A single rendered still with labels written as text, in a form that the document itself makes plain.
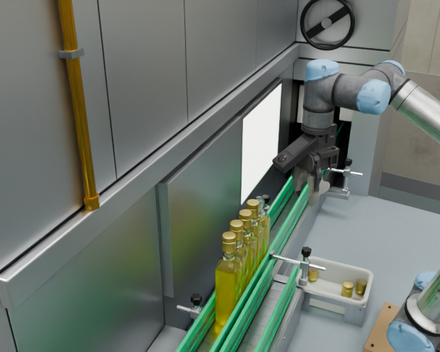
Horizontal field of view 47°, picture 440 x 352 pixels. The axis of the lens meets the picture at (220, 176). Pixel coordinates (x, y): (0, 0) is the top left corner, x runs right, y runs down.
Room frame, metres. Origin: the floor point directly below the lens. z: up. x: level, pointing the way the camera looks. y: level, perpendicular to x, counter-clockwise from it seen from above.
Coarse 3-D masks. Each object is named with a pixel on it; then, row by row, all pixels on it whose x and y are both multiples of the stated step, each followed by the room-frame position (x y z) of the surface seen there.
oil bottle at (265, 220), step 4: (260, 216) 1.25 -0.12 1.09; (264, 216) 1.25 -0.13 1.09; (268, 216) 1.27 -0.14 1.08; (260, 220) 1.24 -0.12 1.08; (264, 220) 1.24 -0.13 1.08; (268, 220) 1.26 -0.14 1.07; (264, 224) 1.23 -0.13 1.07; (268, 224) 1.26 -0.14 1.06; (264, 228) 1.23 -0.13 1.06; (268, 228) 1.26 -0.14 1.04; (264, 232) 1.23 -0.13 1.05; (268, 232) 1.26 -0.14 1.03; (264, 236) 1.23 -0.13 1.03; (268, 236) 1.27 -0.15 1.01; (264, 240) 1.23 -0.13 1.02; (268, 240) 1.27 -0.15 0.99; (264, 244) 1.23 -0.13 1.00; (268, 244) 1.27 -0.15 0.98; (264, 248) 1.23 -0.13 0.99; (268, 248) 1.27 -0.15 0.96; (264, 252) 1.23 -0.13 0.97; (264, 256) 1.23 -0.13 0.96
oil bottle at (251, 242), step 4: (248, 236) 1.15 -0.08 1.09; (252, 236) 1.15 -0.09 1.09; (244, 240) 1.13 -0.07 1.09; (248, 240) 1.13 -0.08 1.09; (252, 240) 1.14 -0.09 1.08; (256, 240) 1.16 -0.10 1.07; (248, 244) 1.13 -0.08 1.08; (252, 244) 1.14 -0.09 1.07; (256, 244) 1.17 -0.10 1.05; (248, 248) 1.12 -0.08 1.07; (252, 248) 1.13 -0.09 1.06; (256, 248) 1.17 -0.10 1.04; (252, 252) 1.14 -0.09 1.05; (252, 256) 1.14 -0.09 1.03; (252, 260) 1.14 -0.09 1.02; (248, 264) 1.12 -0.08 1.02; (252, 264) 1.14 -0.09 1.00; (248, 268) 1.12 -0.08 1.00; (252, 268) 1.14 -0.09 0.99; (248, 272) 1.12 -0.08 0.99; (252, 272) 1.14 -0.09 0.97; (248, 276) 1.12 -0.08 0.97; (252, 276) 1.14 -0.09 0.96; (248, 280) 1.12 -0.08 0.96
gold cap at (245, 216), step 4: (240, 212) 1.16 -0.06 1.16; (244, 212) 1.16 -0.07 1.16; (248, 212) 1.16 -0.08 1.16; (240, 216) 1.15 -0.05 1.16; (244, 216) 1.14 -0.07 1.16; (248, 216) 1.14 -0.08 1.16; (240, 220) 1.15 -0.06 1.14; (244, 220) 1.14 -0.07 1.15; (248, 220) 1.14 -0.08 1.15; (244, 224) 1.14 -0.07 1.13; (248, 224) 1.14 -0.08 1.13; (244, 228) 1.14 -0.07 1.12; (248, 228) 1.14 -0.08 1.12
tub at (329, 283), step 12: (324, 264) 1.37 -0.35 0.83; (336, 264) 1.35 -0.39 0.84; (324, 276) 1.36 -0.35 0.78; (336, 276) 1.35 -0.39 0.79; (348, 276) 1.33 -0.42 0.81; (360, 276) 1.32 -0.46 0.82; (372, 276) 1.29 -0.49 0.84; (312, 288) 1.23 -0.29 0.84; (324, 288) 1.31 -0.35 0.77; (336, 288) 1.31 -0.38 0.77; (348, 300) 1.18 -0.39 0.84; (360, 300) 1.18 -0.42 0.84
